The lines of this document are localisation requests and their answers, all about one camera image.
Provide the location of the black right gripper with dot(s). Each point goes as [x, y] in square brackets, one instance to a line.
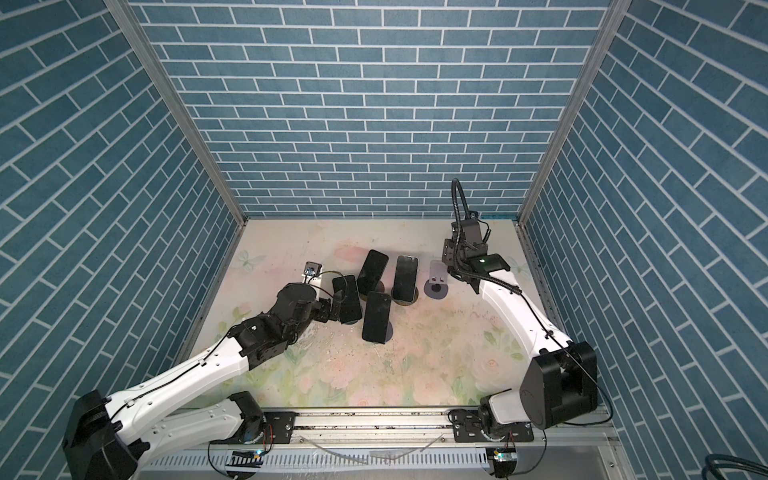
[450, 255]

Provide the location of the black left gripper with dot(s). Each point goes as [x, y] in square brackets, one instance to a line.
[326, 313]

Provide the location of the black phone stand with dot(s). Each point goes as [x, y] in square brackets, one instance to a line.
[376, 318]
[346, 302]

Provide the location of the black phone front stand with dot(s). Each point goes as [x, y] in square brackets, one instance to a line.
[376, 318]

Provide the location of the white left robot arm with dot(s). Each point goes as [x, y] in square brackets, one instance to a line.
[113, 436]

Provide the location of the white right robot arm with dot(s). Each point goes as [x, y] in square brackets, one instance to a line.
[560, 382]

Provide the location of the grey metal phone stand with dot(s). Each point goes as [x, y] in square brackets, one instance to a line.
[436, 285]

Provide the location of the black phone back right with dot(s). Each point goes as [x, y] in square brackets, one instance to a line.
[404, 290]

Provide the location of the black phone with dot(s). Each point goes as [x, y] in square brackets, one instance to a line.
[404, 290]
[371, 272]

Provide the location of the black phone back middle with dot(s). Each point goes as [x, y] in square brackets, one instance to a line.
[371, 272]

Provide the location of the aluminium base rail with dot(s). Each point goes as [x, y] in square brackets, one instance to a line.
[444, 442]

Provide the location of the aluminium corner post right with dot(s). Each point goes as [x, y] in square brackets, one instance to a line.
[596, 55]

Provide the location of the aluminium corner post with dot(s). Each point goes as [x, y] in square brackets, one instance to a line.
[596, 55]
[129, 25]

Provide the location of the aluminium corner post left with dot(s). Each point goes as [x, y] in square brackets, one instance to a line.
[129, 25]

